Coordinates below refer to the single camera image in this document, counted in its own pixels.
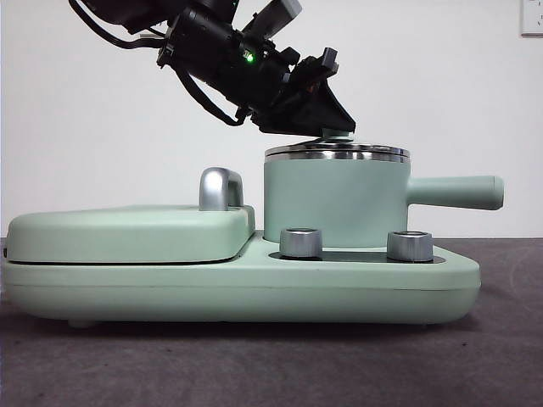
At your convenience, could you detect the glass lid with green knob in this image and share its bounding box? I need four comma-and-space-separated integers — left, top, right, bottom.
263, 126, 411, 160

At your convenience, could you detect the silver control knob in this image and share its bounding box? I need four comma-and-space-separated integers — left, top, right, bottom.
279, 227, 323, 259
386, 230, 434, 261

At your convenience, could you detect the mint green breakfast machine base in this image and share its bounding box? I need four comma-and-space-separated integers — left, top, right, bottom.
3, 231, 483, 330

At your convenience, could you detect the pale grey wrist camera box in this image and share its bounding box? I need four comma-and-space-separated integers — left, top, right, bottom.
241, 0, 304, 37

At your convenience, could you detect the mint green pot with handle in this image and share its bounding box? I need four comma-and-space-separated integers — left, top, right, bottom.
262, 154, 506, 250

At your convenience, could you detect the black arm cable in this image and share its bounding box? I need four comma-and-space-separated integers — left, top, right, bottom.
67, 0, 171, 50
173, 63, 251, 127

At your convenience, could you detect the green grill cover silver handle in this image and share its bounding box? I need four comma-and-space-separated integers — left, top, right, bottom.
6, 167, 257, 265

